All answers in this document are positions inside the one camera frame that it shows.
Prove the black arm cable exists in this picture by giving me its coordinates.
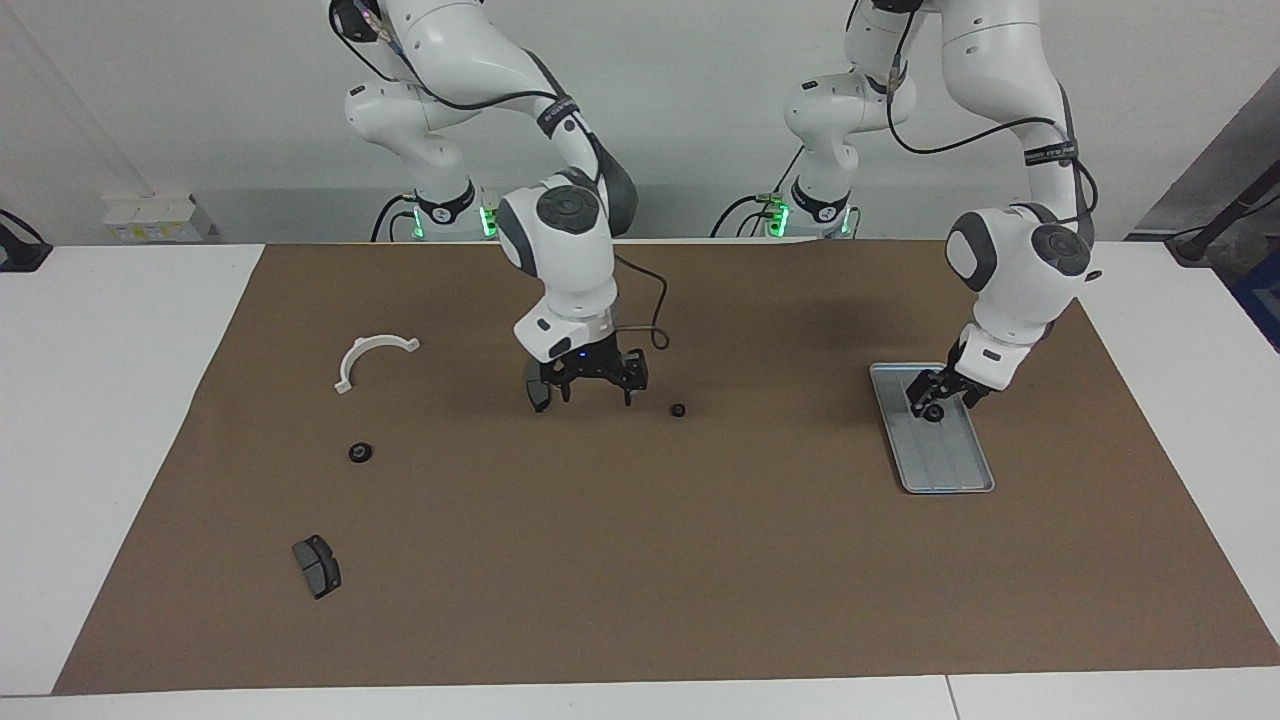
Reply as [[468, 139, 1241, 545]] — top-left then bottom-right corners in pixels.
[[328, 0, 671, 351], [885, 10, 1101, 251]]

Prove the black clamp mount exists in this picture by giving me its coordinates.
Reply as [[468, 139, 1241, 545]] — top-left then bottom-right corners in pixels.
[[0, 208, 54, 274]]

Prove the black base cable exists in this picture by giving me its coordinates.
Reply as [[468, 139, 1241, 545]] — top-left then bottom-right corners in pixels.
[[370, 193, 421, 243], [710, 148, 806, 239]]

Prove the black left base cable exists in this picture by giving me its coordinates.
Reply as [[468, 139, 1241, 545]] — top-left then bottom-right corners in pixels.
[[710, 148, 806, 239]]

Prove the blue box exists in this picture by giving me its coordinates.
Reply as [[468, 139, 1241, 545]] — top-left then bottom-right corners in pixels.
[[1228, 248, 1280, 353]]

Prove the black stand pole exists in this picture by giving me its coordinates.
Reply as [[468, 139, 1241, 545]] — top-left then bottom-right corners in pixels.
[[1163, 160, 1280, 267]]

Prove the short grey brake pad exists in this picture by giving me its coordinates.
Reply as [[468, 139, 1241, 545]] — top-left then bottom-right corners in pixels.
[[292, 534, 343, 601]]

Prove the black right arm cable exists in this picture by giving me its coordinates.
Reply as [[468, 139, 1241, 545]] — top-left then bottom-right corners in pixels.
[[328, 0, 671, 351]]

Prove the white socket box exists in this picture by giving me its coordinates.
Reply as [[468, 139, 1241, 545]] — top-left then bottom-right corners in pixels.
[[103, 196, 217, 244]]

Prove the white curved plastic bracket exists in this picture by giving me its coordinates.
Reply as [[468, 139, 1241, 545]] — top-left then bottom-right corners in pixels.
[[334, 334, 422, 395]]

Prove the black right base cable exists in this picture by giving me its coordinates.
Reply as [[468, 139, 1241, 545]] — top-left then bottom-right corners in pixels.
[[370, 193, 421, 243]]

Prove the brown table mat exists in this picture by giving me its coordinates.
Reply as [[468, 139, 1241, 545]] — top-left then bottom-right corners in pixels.
[[52, 238, 1280, 696]]

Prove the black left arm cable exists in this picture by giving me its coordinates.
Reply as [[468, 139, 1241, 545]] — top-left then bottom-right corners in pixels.
[[885, 10, 1101, 251]]

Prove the silver metal tray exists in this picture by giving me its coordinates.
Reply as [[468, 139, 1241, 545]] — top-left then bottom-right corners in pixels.
[[868, 362, 996, 495]]

